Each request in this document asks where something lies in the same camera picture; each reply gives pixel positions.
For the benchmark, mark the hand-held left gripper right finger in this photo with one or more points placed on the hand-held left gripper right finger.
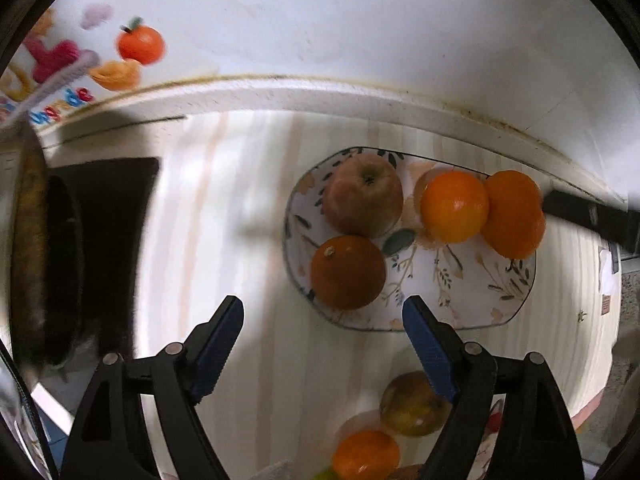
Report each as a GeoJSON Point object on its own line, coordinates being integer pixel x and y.
{"type": "Point", "coordinates": [430, 350]}

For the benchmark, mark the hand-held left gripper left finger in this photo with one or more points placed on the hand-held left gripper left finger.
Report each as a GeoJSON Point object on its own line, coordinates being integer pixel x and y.
{"type": "Point", "coordinates": [217, 355]}

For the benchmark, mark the red apple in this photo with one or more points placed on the red apple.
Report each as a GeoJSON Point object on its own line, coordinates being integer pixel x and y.
{"type": "Point", "coordinates": [362, 197]}
{"type": "Point", "coordinates": [410, 405]}

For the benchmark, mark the floral oval plate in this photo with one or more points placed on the floral oval plate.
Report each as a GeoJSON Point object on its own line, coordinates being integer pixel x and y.
{"type": "Point", "coordinates": [450, 290]}

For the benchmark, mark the dark orange mandarin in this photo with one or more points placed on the dark orange mandarin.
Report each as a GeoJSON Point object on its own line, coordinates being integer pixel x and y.
{"type": "Point", "coordinates": [347, 272]}

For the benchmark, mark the striped mat with cat print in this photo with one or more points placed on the striped mat with cat print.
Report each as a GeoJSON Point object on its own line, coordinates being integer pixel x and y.
{"type": "Point", "coordinates": [235, 220]}

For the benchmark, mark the orange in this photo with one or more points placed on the orange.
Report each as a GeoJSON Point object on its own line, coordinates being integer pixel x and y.
{"type": "Point", "coordinates": [517, 220]}
{"type": "Point", "coordinates": [452, 207]}

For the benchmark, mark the black cooktop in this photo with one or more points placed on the black cooktop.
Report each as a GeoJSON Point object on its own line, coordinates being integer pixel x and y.
{"type": "Point", "coordinates": [120, 220]}

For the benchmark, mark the small brown tag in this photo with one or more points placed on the small brown tag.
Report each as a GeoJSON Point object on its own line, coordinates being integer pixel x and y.
{"type": "Point", "coordinates": [606, 305]}

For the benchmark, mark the white paper slip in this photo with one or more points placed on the white paper slip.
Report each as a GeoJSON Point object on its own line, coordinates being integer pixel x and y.
{"type": "Point", "coordinates": [608, 270]}

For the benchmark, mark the dark smartphone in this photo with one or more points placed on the dark smartphone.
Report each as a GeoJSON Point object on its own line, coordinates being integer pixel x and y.
{"type": "Point", "coordinates": [590, 216]}

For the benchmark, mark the steel wok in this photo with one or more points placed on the steel wok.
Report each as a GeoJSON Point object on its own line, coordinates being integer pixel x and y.
{"type": "Point", "coordinates": [30, 240]}

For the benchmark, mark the colourful wall sticker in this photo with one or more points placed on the colourful wall sticker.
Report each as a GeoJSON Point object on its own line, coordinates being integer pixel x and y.
{"type": "Point", "coordinates": [135, 42]}

